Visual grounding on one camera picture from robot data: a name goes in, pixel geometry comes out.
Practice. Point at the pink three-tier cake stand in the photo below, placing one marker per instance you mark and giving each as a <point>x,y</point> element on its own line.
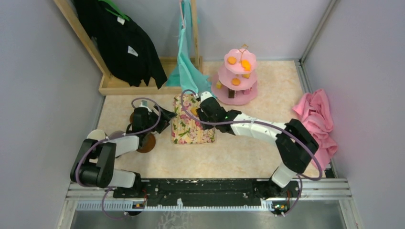
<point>227,72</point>

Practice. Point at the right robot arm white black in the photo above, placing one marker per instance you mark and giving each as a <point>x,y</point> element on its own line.
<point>295,144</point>

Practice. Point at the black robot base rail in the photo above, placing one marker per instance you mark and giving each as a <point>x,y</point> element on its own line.
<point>212,194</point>

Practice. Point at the small brown cookie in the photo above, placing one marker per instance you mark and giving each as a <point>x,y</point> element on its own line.
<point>194,111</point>

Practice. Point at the small orange pastry top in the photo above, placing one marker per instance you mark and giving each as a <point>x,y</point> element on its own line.
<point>231,60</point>

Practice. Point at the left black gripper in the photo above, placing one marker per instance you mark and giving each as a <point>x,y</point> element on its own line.
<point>165,116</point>

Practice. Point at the wooden clothes rack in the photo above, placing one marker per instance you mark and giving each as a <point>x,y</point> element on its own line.
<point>110,85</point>

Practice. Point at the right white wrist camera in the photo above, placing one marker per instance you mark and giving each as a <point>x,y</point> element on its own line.
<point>205,95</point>

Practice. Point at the round orange cookie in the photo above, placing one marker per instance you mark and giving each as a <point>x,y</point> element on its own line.
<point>235,81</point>

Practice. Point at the chocolate cake slice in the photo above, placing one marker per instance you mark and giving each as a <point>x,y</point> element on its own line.
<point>231,94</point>

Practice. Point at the black hanging garment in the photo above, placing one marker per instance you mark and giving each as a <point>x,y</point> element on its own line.
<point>125,47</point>

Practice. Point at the floral serving tray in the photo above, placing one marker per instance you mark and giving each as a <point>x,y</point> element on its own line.
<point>186,131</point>

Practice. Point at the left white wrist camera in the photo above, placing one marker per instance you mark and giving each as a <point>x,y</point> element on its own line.
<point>144,104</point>

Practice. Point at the cream mug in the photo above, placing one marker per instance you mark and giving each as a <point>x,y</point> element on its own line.
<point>97,134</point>

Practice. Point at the pink crumpled cloth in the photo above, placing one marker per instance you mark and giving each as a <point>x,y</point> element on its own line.
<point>313,111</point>

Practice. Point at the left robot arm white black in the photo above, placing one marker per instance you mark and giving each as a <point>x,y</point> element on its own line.
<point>94,165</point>

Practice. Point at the orange croissant pastry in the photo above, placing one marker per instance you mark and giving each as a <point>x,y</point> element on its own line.
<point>246,65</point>

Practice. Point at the teal hanging garment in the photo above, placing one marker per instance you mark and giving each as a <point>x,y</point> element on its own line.
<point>185,74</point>

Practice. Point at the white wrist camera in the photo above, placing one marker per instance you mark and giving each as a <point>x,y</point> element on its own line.
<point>144,104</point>
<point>205,95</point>

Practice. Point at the yellow square biscuit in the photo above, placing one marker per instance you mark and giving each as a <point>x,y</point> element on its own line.
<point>247,76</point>

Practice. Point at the yellow cheese wedge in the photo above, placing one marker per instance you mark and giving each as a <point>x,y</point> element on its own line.
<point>218,85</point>

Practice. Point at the purple mug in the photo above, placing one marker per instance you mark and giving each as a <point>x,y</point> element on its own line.
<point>116,134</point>

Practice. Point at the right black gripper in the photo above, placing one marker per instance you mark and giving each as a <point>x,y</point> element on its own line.
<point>200,114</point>

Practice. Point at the brown saucer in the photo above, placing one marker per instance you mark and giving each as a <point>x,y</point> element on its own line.
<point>146,143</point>
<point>131,118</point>

